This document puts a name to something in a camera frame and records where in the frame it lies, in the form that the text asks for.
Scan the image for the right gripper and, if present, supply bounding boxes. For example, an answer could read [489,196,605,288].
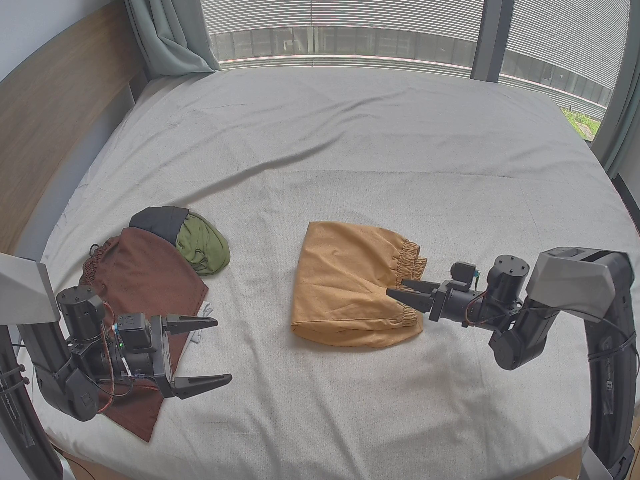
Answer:
[386,278,494,327]

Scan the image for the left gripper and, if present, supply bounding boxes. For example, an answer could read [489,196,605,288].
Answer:
[112,314,233,400]

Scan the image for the tan shorts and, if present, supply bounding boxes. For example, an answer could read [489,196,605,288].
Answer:
[289,220,430,350]

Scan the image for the bed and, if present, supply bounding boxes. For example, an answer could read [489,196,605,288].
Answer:
[0,0,640,480]

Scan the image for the white garment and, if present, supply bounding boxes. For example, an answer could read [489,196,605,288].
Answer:
[177,300,213,366]

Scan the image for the brown garment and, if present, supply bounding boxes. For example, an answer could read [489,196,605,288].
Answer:
[80,228,210,443]

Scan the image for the green garment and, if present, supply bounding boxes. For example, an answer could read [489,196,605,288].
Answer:
[175,211,232,276]

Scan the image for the black garment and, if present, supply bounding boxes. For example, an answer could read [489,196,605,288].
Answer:
[129,206,190,249]

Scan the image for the grey-green curtain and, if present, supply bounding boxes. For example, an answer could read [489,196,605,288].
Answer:
[119,0,222,80]
[592,0,640,181]

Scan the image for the window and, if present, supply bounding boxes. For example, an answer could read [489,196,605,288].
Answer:
[192,0,630,141]

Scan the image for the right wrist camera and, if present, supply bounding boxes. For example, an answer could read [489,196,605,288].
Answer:
[449,262,477,289]

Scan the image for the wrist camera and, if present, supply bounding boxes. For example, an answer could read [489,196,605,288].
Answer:
[449,262,477,289]
[114,313,153,351]

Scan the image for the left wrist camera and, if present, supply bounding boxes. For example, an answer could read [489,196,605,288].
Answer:
[114,313,153,351]

